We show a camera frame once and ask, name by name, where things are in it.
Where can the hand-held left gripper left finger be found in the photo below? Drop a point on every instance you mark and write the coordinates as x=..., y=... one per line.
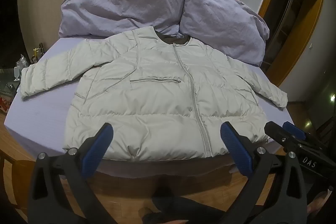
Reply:
x=101, y=144

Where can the cream puffer jacket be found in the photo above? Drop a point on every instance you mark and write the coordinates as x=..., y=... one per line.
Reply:
x=157, y=98

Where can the bed with lavender sheet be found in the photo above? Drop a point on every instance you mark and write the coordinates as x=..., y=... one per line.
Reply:
x=39, y=119

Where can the person's bare foot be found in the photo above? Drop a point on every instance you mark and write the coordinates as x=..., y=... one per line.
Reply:
x=315, y=207

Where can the cluttered bedside table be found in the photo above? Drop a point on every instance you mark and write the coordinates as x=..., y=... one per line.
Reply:
x=13, y=82

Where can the yellow capped bottle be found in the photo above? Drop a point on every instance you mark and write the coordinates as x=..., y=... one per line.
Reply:
x=36, y=52

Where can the dark window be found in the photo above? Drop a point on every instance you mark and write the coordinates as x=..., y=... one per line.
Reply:
x=8, y=24

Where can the large lavender pillow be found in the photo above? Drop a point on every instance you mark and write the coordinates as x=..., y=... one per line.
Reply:
x=118, y=3

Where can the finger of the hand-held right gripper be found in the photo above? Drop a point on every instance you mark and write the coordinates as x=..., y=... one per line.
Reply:
x=294, y=130
x=278, y=134

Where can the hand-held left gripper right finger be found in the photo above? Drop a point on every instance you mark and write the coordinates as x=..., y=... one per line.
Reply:
x=235, y=146

